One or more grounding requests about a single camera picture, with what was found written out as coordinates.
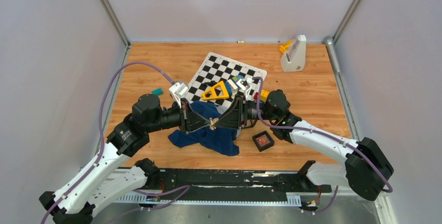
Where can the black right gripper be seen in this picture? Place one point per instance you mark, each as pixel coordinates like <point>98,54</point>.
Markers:
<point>231,117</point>

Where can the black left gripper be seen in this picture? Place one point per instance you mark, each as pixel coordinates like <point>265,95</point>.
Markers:
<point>189,119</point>

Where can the blue t-shirt garment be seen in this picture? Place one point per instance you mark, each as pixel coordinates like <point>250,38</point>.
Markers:
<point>220,140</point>

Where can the red leaf brooch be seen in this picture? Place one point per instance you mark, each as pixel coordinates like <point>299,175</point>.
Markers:
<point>263,140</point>

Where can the black display box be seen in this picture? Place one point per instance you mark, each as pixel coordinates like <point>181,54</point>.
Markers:
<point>263,148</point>

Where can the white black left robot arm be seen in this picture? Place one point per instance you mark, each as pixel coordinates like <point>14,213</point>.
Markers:
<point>87,194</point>

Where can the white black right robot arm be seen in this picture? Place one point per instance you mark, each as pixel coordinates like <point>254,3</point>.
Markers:
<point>361,164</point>

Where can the yellow triangle toy block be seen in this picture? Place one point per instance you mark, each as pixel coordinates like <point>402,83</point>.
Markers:
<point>217,91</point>

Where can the stacked coloured toy blocks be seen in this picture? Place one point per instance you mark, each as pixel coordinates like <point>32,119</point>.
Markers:
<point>232,85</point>

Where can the yellow blue toy car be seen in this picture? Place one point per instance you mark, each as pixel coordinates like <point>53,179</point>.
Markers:
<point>263,95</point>

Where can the teal toy block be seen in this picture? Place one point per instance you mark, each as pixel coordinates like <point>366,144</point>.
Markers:
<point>158,91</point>

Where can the black white chessboard mat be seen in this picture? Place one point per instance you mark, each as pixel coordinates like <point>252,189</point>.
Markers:
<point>215,68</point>

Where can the white wedge stand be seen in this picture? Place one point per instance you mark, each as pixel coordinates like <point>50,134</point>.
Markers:
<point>294,59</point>

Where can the orange plastic piece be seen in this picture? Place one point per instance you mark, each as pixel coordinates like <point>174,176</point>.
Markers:
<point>284,47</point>

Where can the grey corner pipe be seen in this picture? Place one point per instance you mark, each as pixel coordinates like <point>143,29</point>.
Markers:
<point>330,47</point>

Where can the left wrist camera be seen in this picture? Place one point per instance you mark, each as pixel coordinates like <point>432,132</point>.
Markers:
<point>177,91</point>

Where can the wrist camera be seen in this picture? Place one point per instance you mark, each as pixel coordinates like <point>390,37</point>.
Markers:
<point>246,87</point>
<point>177,91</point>

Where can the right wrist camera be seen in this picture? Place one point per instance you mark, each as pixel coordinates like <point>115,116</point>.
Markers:
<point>246,87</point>

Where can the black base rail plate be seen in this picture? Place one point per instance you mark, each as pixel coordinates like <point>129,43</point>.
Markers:
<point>212,185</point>

